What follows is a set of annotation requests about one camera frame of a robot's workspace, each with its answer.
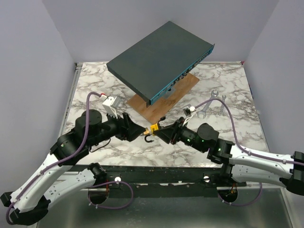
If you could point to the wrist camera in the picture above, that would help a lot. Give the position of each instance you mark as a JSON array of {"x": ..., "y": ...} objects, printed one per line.
[
  {"x": 189, "y": 111},
  {"x": 110, "y": 105}
]

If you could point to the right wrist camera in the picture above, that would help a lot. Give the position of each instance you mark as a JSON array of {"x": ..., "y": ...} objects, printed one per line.
[{"x": 189, "y": 111}]

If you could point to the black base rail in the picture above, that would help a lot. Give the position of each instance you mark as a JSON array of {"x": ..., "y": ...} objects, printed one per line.
[{"x": 160, "y": 182}]

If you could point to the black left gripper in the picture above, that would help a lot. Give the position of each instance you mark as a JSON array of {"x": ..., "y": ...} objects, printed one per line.
[{"x": 128, "y": 129}]

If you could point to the silver wrench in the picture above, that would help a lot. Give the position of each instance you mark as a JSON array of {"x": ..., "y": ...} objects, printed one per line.
[
  {"x": 203, "y": 112},
  {"x": 221, "y": 112}
]

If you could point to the wooden board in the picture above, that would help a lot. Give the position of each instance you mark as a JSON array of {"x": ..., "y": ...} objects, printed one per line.
[{"x": 164, "y": 104}]

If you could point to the yellow padlock with black shackle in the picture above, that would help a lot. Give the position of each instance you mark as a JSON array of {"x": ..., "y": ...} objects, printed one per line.
[{"x": 150, "y": 131}]

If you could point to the dark network switch box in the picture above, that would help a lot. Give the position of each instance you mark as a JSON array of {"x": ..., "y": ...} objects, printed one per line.
[{"x": 157, "y": 62}]

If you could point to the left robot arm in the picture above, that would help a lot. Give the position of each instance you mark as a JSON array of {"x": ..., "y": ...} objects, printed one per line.
[{"x": 32, "y": 201}]

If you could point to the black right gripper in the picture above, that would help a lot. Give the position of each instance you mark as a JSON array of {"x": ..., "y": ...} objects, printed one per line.
[{"x": 167, "y": 133}]

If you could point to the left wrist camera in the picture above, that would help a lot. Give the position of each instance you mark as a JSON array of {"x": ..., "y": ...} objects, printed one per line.
[{"x": 110, "y": 105}]

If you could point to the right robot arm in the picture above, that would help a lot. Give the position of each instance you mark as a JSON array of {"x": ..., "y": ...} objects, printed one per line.
[{"x": 242, "y": 164}]

